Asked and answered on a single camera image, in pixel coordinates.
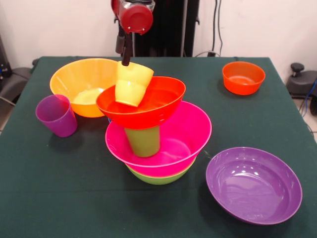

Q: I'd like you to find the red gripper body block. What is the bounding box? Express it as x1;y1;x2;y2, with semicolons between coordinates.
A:
110;0;154;35

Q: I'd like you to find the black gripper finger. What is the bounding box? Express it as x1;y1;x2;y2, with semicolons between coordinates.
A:
121;33;132;67
115;27;125;55

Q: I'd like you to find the yellow cup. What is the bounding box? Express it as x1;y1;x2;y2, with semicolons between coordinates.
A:
114;60;155;108

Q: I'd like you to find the large red shallow bowl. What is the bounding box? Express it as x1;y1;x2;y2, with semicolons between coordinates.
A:
96;76;187;131

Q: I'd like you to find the green cup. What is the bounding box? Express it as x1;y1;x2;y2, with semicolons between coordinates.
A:
124;125;161;158

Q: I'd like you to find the large pink bowl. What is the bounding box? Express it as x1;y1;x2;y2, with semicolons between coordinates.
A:
105;100;213;177

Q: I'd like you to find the large orange bowl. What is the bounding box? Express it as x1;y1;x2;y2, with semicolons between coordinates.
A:
49;58;122;118

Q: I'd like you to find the purple cup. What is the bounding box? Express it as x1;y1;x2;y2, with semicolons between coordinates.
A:
35;94;78;138

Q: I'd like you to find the black floor base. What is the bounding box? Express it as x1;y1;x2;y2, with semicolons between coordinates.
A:
0;66;33;102
287;63;317;100

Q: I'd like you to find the small red bowl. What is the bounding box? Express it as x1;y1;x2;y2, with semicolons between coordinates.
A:
222;61;266;96

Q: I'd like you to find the green bowl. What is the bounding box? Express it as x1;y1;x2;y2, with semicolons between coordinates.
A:
126;162;194;185

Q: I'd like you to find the dark green tablecloth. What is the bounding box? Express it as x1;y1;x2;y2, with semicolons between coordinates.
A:
0;56;317;238

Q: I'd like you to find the large purple shallow bowl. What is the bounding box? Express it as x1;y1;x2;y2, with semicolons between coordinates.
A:
205;146;303;225

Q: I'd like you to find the black hanging cable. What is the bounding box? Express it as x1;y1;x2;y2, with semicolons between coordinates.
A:
212;0;223;57

